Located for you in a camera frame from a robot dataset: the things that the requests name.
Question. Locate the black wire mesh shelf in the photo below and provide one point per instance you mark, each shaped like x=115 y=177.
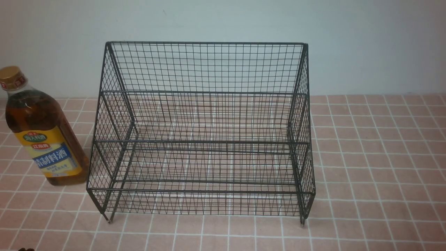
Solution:
x=202 y=128

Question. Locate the cooking wine bottle yellow label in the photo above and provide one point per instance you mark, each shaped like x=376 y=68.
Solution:
x=40 y=126

